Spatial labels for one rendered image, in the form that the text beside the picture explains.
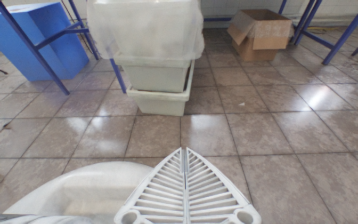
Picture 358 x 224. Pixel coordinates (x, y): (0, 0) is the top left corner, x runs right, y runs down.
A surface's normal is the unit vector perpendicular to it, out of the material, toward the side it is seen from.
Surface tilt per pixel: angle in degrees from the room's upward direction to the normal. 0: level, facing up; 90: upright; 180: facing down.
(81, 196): 70
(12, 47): 90
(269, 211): 0
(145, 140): 0
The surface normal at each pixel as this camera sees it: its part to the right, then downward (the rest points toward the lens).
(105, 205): -0.04, -0.69
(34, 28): 0.00, 0.73
